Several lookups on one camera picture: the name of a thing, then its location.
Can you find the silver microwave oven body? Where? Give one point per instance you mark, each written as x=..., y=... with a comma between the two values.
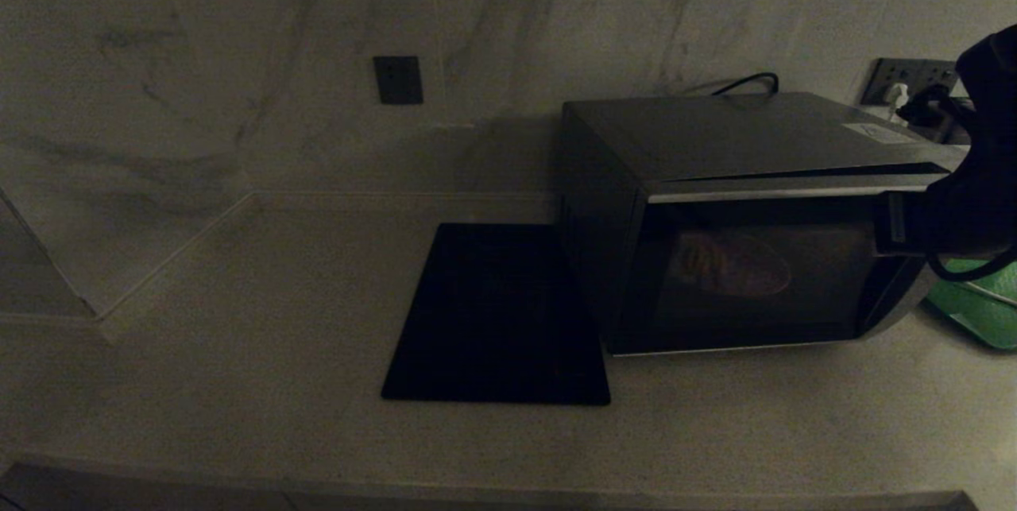
x=715, y=133

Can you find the orange french fry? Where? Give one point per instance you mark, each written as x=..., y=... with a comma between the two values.
x=699, y=261

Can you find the black single wall socket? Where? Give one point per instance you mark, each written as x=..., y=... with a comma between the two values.
x=397, y=79

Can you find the dark glass microwave door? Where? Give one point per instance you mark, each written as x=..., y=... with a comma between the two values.
x=755, y=280

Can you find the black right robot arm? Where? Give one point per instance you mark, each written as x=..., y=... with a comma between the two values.
x=993, y=90

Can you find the white plug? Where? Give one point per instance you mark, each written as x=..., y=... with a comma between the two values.
x=898, y=98

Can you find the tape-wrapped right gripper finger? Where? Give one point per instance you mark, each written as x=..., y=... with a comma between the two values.
x=891, y=221

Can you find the green plastic tray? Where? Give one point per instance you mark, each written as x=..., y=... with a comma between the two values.
x=981, y=308

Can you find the black induction cooktop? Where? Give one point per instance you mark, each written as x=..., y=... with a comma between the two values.
x=493, y=312

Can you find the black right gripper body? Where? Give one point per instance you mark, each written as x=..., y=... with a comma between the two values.
x=965, y=213

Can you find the black double wall socket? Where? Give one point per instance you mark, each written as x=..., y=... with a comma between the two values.
x=906, y=70

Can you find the purple plate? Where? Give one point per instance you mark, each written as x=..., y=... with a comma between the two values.
x=755, y=272

